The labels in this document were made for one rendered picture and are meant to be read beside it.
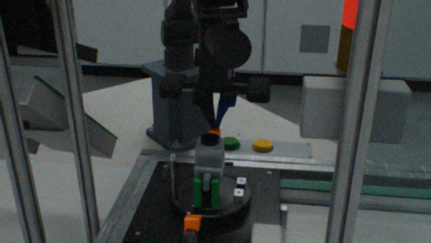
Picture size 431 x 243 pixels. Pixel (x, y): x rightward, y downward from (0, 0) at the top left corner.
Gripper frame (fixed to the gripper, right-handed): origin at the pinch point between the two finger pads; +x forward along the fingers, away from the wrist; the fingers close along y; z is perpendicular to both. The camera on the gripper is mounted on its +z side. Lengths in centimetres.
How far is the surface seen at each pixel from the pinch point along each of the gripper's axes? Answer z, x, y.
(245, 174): 0.6, 12.4, -5.6
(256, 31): 293, 65, 0
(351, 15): -21.6, -23.3, -17.2
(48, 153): 22, 24, 45
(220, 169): -11.6, 3.9, -2.2
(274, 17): 293, 54, -13
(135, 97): 60, 24, 33
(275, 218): -12.0, 12.2, -11.2
